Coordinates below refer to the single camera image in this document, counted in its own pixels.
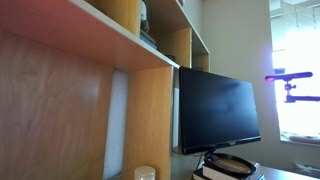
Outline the black computer monitor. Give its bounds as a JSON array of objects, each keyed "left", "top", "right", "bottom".
[{"left": 179, "top": 67, "right": 261, "bottom": 155}]

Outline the white plush toy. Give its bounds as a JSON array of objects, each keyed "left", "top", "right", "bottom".
[{"left": 140, "top": 0, "right": 150, "bottom": 32}]

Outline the white candle jar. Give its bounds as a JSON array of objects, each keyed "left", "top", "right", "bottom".
[{"left": 135, "top": 166, "right": 156, "bottom": 180}]

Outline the stack of books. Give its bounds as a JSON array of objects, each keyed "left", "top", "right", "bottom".
[{"left": 192, "top": 165, "right": 265, "bottom": 180}]

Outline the black round monitor stand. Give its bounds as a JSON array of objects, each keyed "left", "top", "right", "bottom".
[{"left": 204, "top": 153, "right": 257, "bottom": 175}]

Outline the wooden shelf unit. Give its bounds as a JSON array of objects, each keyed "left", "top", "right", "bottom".
[{"left": 0, "top": 0, "right": 209, "bottom": 180}]

